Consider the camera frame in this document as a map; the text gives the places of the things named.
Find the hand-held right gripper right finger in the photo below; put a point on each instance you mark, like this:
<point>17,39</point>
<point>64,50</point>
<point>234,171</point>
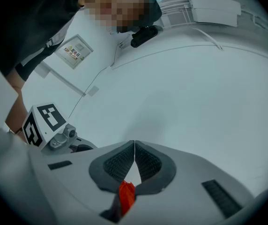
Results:
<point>190,184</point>

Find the small grey wall plate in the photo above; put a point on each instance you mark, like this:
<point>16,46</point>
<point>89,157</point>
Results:
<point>93,91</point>

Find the white air conditioner unit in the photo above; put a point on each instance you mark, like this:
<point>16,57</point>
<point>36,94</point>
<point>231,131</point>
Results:
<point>214,8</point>

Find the cream bucket with orange liner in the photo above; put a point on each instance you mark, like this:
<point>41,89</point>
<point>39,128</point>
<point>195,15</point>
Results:
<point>127,196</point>

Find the white ceiling pipes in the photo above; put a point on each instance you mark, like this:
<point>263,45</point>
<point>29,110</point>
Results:
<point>173,8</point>

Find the black head camera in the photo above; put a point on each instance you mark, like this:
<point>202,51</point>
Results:
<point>144,36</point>

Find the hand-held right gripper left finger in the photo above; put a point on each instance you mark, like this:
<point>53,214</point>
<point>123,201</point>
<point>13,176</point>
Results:
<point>73,184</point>

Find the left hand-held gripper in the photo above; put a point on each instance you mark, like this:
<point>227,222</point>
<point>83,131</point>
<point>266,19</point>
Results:
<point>49,118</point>

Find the grey wall trunking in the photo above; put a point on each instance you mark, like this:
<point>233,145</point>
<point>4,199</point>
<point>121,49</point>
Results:
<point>61,78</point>

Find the grey electrical wall panel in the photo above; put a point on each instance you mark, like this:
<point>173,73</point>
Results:
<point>74,51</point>

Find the person's head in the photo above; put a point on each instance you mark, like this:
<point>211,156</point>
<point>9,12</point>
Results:
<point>115,6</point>

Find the person's black shirt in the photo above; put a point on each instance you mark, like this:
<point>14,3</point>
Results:
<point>31,20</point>

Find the person's left forearm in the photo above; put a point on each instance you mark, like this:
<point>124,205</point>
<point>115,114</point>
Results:
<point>15,107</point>

